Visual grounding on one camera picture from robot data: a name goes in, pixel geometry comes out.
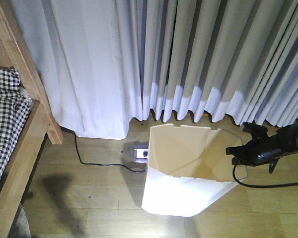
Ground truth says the black floor power cord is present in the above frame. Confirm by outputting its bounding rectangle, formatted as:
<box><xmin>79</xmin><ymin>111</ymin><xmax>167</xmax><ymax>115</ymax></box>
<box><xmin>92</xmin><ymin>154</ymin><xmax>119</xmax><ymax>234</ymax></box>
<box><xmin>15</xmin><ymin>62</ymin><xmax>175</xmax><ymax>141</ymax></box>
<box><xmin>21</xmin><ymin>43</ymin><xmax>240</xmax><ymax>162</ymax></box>
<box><xmin>61</xmin><ymin>126</ymin><xmax>146</xmax><ymax>173</ymax></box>

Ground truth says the wooden bed frame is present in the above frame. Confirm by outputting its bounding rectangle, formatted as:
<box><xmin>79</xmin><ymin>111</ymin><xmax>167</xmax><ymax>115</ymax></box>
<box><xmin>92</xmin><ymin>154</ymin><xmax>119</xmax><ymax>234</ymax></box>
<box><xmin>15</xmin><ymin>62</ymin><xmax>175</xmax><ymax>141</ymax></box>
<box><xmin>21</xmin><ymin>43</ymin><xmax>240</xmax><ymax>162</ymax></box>
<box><xmin>0</xmin><ymin>0</ymin><xmax>63</xmax><ymax>238</ymax></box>

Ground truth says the silver floor outlet box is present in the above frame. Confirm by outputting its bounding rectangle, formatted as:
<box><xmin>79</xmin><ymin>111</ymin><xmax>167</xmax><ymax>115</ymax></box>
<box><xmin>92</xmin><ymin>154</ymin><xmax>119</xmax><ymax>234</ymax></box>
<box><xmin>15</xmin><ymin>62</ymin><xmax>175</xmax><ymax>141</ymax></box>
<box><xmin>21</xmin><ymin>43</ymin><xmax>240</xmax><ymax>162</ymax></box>
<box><xmin>133</xmin><ymin>145</ymin><xmax>149</xmax><ymax>163</ymax></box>

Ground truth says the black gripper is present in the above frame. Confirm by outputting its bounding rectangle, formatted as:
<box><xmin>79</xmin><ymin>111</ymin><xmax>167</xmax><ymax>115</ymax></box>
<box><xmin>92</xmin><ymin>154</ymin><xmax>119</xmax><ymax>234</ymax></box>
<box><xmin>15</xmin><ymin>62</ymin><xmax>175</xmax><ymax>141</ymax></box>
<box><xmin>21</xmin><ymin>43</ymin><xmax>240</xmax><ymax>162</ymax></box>
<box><xmin>225</xmin><ymin>121</ymin><xmax>298</xmax><ymax>174</ymax></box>

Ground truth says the white plastic trash bin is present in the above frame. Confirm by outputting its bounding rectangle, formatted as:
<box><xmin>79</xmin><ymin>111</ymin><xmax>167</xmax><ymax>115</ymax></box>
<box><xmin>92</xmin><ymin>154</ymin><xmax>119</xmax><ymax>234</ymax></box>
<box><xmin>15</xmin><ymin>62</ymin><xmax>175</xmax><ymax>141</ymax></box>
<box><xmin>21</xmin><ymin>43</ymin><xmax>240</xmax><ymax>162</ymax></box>
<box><xmin>142</xmin><ymin>124</ymin><xmax>248</xmax><ymax>217</ymax></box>

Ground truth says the black white checkered bedding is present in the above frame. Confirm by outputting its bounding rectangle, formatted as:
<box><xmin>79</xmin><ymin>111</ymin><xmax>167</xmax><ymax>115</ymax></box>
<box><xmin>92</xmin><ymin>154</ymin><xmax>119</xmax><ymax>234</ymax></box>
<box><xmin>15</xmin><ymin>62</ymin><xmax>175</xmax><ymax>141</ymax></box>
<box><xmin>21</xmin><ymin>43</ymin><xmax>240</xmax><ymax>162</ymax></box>
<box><xmin>0</xmin><ymin>68</ymin><xmax>31</xmax><ymax>180</ymax></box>

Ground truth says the white grey pleated curtain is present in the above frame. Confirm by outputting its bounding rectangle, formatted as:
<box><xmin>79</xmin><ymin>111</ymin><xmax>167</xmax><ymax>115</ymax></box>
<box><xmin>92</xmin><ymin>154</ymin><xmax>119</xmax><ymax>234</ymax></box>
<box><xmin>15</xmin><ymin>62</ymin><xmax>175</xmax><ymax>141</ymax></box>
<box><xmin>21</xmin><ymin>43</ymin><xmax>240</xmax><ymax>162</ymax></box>
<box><xmin>10</xmin><ymin>0</ymin><xmax>298</xmax><ymax>139</ymax></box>

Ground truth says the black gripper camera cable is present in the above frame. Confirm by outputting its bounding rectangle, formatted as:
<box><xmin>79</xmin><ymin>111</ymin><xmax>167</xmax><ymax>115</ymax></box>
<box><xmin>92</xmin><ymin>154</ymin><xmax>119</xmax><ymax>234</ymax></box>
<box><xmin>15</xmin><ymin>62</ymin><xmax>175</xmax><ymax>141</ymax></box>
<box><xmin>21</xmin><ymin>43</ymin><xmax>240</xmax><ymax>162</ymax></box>
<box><xmin>232</xmin><ymin>163</ymin><xmax>298</xmax><ymax>188</ymax></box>

